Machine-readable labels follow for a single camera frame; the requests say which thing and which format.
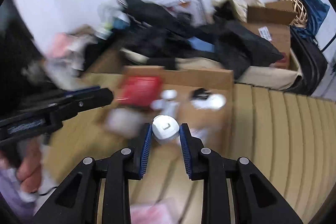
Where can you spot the black clothing pile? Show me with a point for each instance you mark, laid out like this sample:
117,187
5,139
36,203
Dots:
156,34

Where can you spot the pink patterned card wallet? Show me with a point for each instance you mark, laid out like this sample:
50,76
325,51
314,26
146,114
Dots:
163,211

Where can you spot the white thermos bottle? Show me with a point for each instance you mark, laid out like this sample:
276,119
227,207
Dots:
62,76

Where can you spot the red box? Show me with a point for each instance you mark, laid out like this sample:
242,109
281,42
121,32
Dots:
139,91

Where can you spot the white earbud case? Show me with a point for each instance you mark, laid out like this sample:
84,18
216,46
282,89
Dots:
165,128

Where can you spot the person's left hand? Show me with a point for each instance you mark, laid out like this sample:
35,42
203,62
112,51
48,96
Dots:
30,171

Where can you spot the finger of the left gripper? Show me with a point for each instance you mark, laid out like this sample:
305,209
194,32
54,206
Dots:
76,92
92,100

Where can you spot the lavender sleeve forearm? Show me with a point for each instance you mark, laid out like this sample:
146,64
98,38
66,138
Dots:
21,203

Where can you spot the large cardboard box left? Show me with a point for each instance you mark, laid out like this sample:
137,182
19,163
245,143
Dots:
102,57

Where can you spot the small white bottle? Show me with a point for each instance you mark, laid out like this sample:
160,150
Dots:
167,104

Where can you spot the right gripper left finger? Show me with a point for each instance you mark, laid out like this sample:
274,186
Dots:
75,200

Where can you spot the black camera tripod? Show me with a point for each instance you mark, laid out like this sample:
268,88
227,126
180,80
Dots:
328,44

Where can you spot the clear plastic packet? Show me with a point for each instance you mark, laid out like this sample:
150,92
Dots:
124,122

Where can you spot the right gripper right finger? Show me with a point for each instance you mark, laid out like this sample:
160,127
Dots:
255,199

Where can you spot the black suitcase bag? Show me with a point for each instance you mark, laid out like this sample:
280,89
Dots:
311,60

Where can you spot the white round jar lid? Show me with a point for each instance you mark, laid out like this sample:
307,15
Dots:
213,102

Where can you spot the dark blue cloth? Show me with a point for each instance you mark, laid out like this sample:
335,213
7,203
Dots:
316,13

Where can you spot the white appliance box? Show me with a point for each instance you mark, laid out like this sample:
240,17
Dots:
188,11

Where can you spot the olive slatted folding table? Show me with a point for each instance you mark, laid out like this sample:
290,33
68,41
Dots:
290,138

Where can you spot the cardboard box right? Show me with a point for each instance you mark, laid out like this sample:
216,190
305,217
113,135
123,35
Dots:
272,22

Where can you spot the shallow cardboard tray box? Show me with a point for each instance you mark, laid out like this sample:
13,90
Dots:
212,126

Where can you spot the beige cream clothing pile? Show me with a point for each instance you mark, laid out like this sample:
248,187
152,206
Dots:
75,54

